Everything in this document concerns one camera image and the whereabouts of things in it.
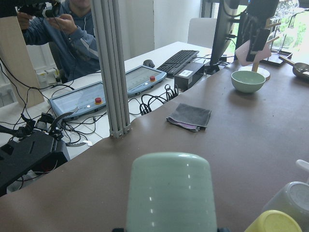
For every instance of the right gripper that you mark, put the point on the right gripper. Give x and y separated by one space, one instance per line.
254 22

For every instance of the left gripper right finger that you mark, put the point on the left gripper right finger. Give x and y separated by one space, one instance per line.
223 229

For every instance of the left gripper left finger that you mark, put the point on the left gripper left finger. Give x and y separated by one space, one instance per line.
118 230

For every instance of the pink cup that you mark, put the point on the pink cup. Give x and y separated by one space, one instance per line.
244 55

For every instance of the mint green cup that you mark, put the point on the mint green cup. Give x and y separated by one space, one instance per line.
170 192

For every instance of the wooden cup tree stand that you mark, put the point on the wooden cup tree stand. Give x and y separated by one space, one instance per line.
261 55

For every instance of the yellow cup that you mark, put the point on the yellow cup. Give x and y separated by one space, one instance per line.
274 221

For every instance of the grey cup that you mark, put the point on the grey cup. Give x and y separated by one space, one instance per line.
292 199

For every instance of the black monitor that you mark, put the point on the black monitor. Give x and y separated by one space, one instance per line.
227 13

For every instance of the green bowl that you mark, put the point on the green bowl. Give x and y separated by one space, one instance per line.
247 81

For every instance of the metal scoop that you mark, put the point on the metal scoop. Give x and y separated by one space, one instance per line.
300 70

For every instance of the black box on desk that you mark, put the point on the black box on desk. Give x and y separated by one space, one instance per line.
189 75

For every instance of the black keyboard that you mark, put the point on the black keyboard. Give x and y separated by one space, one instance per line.
177 61

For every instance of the grey cloth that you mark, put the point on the grey cloth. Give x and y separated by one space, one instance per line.
188 114

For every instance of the pink cloth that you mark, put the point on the pink cloth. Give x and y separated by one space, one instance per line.
188 127

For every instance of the black headset device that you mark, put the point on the black headset device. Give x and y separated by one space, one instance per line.
39 152

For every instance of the computer mouse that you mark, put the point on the computer mouse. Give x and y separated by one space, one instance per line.
149 63

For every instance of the teach pendant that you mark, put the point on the teach pendant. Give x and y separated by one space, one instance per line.
142 78
79 102

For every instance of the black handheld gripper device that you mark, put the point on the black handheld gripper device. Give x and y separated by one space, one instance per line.
46 123

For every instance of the person in blue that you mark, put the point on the person in blue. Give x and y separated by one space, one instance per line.
72 31

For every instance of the white wire cup rack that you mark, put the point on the white wire cup rack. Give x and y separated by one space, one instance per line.
304 165

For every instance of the aluminium frame post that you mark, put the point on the aluminium frame post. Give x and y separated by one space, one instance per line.
106 19

